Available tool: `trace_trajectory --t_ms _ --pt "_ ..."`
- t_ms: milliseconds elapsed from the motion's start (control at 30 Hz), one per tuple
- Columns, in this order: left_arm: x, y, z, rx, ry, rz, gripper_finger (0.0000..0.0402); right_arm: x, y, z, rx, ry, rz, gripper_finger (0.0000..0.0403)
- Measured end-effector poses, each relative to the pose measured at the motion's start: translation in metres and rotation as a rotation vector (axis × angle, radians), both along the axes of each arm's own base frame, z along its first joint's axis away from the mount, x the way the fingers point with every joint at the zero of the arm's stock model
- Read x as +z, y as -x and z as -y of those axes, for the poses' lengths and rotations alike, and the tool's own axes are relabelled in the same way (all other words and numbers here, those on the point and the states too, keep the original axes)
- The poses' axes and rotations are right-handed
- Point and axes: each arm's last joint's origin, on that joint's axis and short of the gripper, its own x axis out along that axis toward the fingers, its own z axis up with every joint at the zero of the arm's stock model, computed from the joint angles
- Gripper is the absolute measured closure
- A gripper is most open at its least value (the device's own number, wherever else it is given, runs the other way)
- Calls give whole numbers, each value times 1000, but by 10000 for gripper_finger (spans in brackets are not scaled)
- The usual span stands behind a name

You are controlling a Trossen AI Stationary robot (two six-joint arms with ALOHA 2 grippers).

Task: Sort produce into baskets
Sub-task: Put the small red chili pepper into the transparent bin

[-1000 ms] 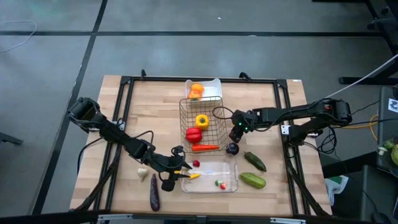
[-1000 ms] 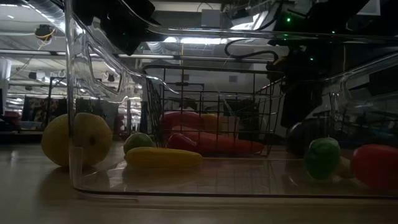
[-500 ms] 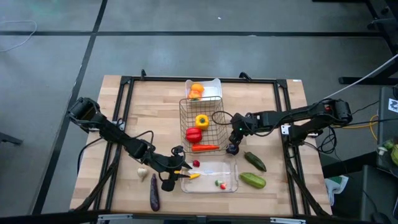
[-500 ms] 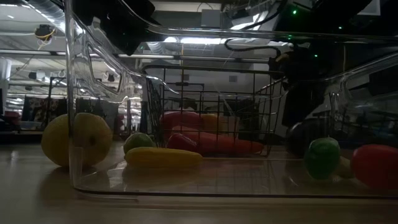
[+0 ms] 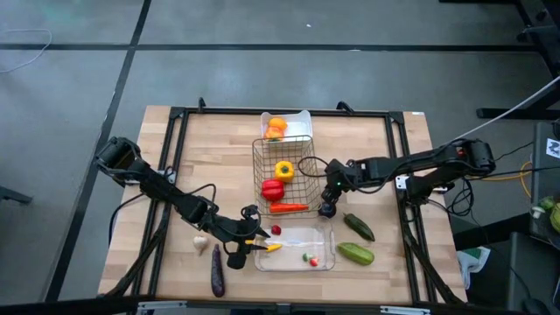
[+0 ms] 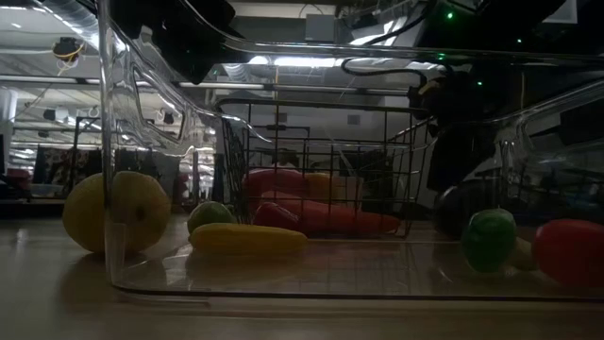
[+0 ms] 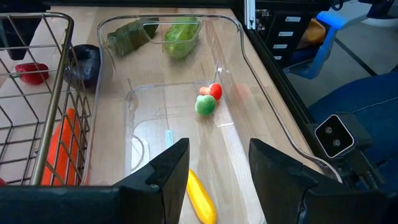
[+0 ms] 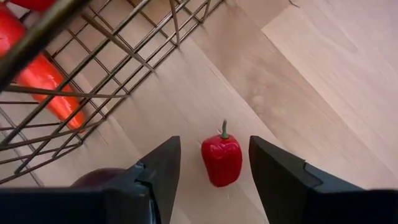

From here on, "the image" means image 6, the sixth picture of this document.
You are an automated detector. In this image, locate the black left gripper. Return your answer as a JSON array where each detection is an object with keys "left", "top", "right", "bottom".
[{"left": 109, "top": 0, "right": 238, "bottom": 86}]

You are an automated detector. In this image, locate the metal wire basket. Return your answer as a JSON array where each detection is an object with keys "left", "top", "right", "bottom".
[{"left": 214, "top": 97, "right": 438, "bottom": 240}]

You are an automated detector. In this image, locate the small red pepper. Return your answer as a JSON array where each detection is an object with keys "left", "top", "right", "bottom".
[{"left": 253, "top": 201, "right": 303, "bottom": 232}]

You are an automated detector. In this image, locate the long orange carrot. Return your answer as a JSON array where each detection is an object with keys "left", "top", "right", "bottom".
[{"left": 261, "top": 189, "right": 402, "bottom": 235}]

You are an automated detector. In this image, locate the red bell pepper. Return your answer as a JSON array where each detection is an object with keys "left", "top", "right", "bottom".
[{"left": 243, "top": 168, "right": 308, "bottom": 204}]

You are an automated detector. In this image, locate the yellow lemon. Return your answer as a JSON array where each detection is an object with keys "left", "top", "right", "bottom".
[{"left": 62, "top": 169, "right": 172, "bottom": 255}]

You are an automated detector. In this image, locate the grey ceiling box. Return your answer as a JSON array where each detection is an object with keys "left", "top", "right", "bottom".
[{"left": 305, "top": 12, "right": 337, "bottom": 43}]

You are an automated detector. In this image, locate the black yellow hanging reel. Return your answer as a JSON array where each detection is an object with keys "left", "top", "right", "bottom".
[{"left": 50, "top": 36, "right": 87, "bottom": 77}]

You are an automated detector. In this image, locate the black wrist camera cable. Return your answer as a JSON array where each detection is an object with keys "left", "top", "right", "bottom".
[{"left": 339, "top": 58, "right": 429, "bottom": 90}]

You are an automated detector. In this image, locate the patterned fabric rack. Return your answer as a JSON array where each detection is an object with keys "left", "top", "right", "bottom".
[{"left": 31, "top": 144, "right": 103, "bottom": 198}]

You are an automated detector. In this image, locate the red round fruit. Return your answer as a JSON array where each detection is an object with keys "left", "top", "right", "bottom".
[{"left": 507, "top": 217, "right": 604, "bottom": 289}]

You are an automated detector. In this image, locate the clear plastic bin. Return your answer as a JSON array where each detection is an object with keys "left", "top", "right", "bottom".
[{"left": 96, "top": 0, "right": 604, "bottom": 303}]

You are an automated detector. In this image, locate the round dark purple eggplant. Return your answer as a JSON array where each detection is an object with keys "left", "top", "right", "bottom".
[{"left": 432, "top": 181, "right": 504, "bottom": 239}]

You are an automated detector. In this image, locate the small green toy vegetable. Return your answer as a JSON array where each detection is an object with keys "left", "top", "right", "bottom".
[
  {"left": 461, "top": 208, "right": 519, "bottom": 274},
  {"left": 187, "top": 200, "right": 236, "bottom": 236}
]

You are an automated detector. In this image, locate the yellow bell pepper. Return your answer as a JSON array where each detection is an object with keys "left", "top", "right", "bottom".
[{"left": 304, "top": 172, "right": 345, "bottom": 202}]

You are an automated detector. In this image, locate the small yellow corn cob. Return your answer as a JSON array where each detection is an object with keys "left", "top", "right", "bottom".
[{"left": 188, "top": 222, "right": 310, "bottom": 258}]

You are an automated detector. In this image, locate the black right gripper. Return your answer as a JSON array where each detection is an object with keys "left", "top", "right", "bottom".
[{"left": 408, "top": 65, "right": 495, "bottom": 194}]

